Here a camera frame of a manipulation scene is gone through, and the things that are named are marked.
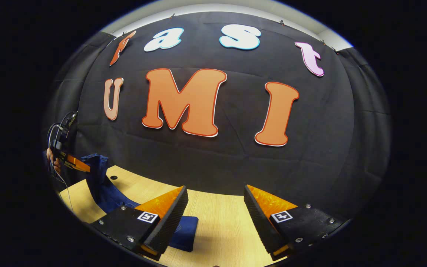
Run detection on thin grey cable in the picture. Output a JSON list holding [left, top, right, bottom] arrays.
[[52, 169, 76, 214]]

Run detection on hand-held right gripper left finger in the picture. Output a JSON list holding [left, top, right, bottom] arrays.
[[89, 185, 189, 261]]

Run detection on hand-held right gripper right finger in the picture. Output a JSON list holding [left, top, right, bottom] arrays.
[[244, 184, 349, 261]]

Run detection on blue jeans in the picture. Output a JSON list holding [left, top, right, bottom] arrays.
[[80, 154, 199, 253]]

